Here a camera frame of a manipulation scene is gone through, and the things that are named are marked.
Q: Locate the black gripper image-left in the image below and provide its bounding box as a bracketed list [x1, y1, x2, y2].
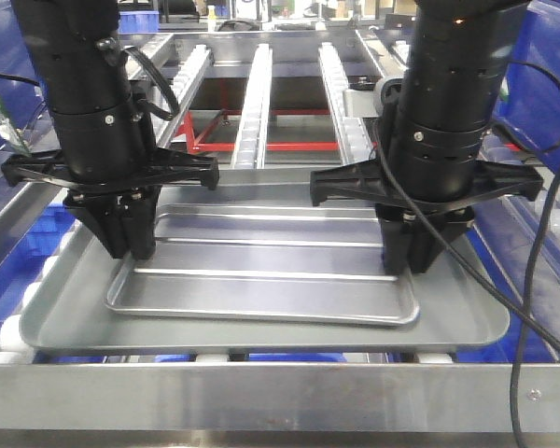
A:
[0, 147, 220, 261]

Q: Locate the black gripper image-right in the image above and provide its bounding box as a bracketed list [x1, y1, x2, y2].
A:
[310, 160, 541, 275]

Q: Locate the small silver ribbed tray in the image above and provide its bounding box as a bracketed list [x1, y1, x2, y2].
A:
[105, 204, 419, 326]

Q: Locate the white roller track right-centre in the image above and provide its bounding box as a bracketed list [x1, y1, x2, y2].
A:
[318, 42, 373, 165]

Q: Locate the white roller track centre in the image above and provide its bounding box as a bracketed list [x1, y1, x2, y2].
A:
[230, 44, 273, 170]

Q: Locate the blue bin below rack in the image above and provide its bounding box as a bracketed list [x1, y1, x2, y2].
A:
[0, 204, 80, 328]

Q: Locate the white roller track left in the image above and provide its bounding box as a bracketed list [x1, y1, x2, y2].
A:
[152, 44, 212, 148]

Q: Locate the blue bin upper right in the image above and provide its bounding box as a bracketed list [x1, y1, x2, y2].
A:
[494, 1, 560, 152]

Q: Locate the blue bin upper left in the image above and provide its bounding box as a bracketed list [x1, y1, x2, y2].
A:
[0, 1, 56, 152]

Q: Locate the red metal frame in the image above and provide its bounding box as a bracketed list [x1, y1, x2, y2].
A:
[173, 78, 379, 155]

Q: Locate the black cable image-left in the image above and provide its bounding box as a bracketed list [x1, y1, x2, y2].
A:
[95, 36, 180, 121]

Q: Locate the black cable image-right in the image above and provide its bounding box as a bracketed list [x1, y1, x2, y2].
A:
[371, 60, 560, 448]

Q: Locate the steel front rack rail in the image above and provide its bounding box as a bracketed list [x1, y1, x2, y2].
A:
[0, 361, 560, 432]

